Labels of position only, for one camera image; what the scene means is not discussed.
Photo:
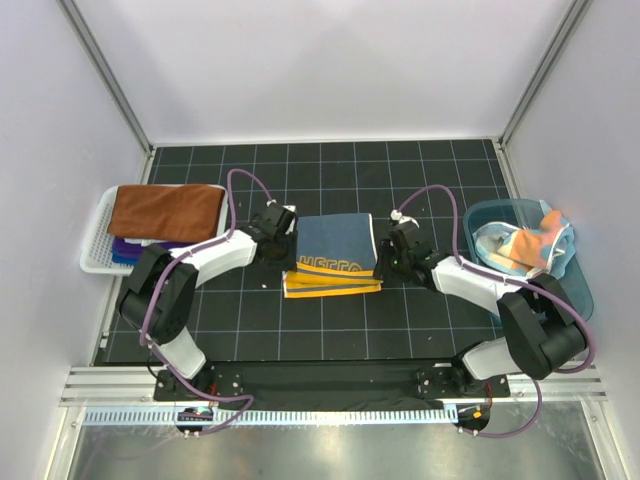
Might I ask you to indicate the white folded towel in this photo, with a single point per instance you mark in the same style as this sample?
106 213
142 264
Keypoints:
141 242

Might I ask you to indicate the white plastic basket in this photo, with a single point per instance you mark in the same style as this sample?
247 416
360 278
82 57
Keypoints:
96 256

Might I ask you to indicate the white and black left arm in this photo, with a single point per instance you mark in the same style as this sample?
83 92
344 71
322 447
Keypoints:
158 294

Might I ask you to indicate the yellow and blue cat towel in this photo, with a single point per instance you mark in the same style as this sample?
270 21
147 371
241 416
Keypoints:
336 256

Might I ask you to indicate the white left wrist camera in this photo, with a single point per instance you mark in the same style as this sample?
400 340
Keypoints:
273 203

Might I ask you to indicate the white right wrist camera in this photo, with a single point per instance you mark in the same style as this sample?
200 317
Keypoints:
405 219

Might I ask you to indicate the purple folded towel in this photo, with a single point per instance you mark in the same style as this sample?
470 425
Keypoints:
122 249

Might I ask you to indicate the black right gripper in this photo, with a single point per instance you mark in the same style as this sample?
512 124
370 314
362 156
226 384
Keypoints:
383 270

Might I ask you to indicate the white slotted cable duct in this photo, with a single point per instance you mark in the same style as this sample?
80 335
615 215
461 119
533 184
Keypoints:
184 416

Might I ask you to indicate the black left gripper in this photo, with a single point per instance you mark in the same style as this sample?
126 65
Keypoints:
288 263

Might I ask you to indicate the blue plastic basin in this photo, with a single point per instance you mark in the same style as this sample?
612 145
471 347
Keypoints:
526 212

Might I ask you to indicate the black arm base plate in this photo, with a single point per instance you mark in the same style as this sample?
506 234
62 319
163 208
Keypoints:
345 386

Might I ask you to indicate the brown towel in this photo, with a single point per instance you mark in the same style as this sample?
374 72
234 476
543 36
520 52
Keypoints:
185 214

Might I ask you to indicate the aluminium frame rail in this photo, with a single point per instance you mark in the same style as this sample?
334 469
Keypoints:
131 385

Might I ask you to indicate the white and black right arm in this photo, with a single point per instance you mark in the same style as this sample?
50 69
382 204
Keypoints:
542 332

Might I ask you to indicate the blue folded towel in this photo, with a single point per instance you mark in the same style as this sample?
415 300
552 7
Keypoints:
124 260

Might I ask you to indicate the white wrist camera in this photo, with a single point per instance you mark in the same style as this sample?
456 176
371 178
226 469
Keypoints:
273 203
405 219

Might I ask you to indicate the multicolour striped towel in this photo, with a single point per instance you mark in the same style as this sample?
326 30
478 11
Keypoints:
526 251

